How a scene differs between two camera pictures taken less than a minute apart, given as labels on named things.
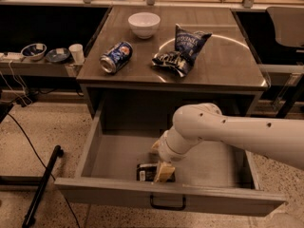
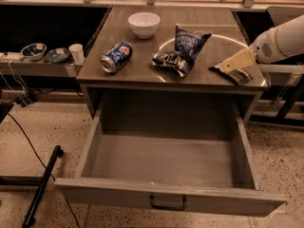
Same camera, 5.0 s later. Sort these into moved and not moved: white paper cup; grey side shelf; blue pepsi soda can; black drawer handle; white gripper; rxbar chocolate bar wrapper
Moved: white gripper; rxbar chocolate bar wrapper
Not moved: grey side shelf; black drawer handle; white paper cup; blue pepsi soda can
